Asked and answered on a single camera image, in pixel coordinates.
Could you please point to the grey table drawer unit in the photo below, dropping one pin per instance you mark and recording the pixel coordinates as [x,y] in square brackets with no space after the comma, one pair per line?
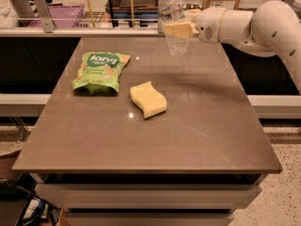
[148,205]

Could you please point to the clear plastic water bottle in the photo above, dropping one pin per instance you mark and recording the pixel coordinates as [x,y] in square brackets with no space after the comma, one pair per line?
[171,11]

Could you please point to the yellow pole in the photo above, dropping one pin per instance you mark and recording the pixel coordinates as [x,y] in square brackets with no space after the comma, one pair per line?
[91,13]

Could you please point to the green snack bag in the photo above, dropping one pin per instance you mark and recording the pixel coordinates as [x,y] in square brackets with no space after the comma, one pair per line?
[100,72]

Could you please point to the purple plastic crate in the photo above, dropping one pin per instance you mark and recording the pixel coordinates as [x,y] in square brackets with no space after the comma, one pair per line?
[62,16]

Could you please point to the yellow wavy sponge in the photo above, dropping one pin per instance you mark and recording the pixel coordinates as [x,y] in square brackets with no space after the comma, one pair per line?
[148,99]

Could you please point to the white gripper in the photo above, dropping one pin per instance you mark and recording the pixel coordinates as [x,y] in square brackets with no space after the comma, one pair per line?
[209,24]

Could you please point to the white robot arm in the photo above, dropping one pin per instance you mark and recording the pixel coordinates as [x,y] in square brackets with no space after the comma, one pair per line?
[273,29]

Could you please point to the metal railing post left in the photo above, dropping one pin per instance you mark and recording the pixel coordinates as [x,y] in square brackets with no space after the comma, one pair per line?
[45,16]

